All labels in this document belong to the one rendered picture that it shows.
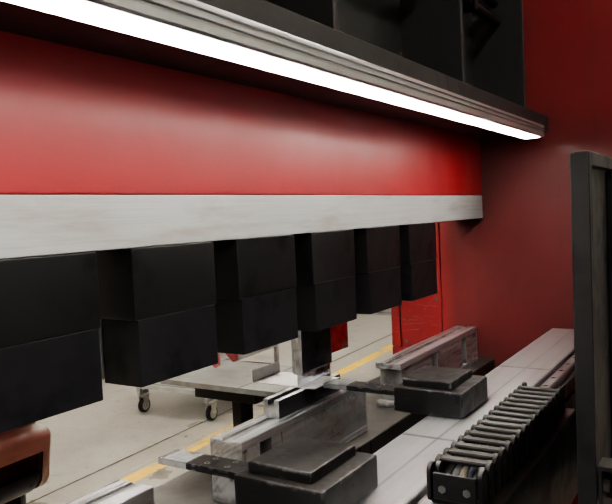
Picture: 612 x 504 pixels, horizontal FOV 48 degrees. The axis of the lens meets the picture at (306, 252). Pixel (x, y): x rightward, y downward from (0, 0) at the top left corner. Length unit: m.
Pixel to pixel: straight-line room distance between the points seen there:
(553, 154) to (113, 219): 1.34
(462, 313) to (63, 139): 1.44
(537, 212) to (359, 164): 0.74
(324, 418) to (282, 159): 0.45
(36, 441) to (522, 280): 1.30
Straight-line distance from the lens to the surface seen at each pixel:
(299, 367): 1.19
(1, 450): 1.79
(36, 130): 0.76
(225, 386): 1.24
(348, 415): 1.30
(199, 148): 0.93
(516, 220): 1.94
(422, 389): 1.08
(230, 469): 0.84
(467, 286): 2.00
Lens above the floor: 1.29
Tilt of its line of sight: 3 degrees down
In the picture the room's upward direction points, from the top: 3 degrees counter-clockwise
